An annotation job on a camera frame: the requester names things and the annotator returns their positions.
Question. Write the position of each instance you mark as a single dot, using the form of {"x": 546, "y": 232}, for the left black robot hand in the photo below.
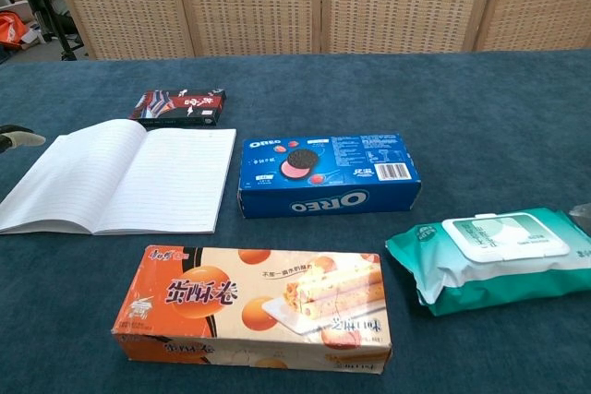
{"x": 18, "y": 138}

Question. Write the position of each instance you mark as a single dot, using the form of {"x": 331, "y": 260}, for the white lined notebook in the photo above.
{"x": 124, "y": 179}

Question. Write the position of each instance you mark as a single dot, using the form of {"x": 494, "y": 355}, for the orange white bag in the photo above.
{"x": 11, "y": 29}

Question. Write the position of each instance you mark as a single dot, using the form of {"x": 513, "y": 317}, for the black tripod stand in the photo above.
{"x": 51, "y": 2}

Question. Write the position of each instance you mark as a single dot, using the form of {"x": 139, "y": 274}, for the black red small box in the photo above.
{"x": 179, "y": 107}

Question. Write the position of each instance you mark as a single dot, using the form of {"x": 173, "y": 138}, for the orange egg roll box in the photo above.
{"x": 258, "y": 306}

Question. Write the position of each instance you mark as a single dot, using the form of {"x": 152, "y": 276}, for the blue Oreo cookie box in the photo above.
{"x": 323, "y": 172}

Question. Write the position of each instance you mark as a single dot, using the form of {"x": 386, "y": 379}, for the woven folding screen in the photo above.
{"x": 295, "y": 2}

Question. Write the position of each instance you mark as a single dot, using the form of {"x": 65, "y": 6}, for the green wet wipes pack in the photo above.
{"x": 494, "y": 260}

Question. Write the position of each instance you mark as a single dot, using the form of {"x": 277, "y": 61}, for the clear plastic wrapper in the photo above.
{"x": 582, "y": 215}

